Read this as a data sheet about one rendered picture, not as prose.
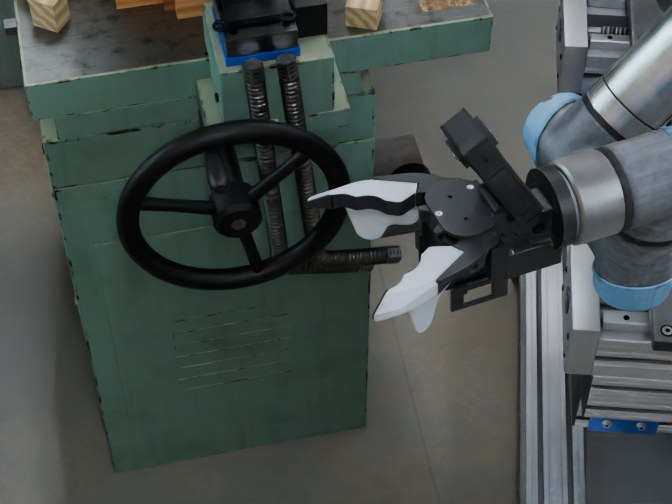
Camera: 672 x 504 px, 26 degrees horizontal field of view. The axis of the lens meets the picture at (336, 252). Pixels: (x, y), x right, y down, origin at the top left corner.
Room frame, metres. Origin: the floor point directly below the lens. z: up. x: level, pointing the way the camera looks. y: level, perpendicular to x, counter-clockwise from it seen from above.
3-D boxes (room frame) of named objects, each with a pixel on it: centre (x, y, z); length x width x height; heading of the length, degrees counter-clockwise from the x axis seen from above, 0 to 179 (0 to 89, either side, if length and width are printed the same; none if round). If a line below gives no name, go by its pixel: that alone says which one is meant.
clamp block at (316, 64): (1.35, 0.08, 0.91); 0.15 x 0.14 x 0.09; 103
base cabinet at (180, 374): (1.63, 0.23, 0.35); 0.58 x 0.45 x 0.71; 13
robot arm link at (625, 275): (0.88, -0.27, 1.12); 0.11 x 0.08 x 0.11; 21
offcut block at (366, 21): (1.43, -0.04, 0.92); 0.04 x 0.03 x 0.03; 78
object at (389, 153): (1.44, -0.09, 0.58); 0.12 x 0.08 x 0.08; 13
